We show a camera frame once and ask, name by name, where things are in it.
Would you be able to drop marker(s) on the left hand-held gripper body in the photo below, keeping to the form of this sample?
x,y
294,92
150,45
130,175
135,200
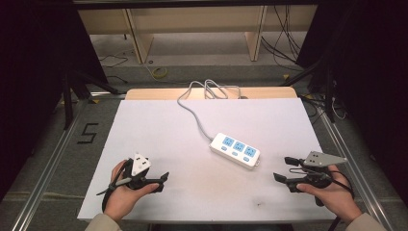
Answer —
x,y
140,163

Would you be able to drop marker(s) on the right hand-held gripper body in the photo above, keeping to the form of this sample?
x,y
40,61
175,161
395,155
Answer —
x,y
320,159

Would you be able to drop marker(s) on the white power strip blue sockets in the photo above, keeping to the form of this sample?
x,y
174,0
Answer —
x,y
235,150

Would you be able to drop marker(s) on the light wooden desk frame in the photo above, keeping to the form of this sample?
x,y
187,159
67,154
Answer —
x,y
141,41

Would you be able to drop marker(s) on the person's left hand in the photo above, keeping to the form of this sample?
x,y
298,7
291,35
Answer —
x,y
120,199

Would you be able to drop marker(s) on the black curtain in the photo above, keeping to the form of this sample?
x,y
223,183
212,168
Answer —
x,y
32,80
372,80

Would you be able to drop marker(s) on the black metal stand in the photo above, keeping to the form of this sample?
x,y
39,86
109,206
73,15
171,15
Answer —
x,y
68,102

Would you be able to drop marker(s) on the person's right hand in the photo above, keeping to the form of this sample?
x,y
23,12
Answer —
x,y
336,199

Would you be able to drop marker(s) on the aluminium floor rail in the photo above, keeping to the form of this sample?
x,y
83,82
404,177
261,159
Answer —
x,y
48,166
352,160

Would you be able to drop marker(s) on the white table cover board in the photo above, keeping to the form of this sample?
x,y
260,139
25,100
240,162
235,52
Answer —
x,y
160,128

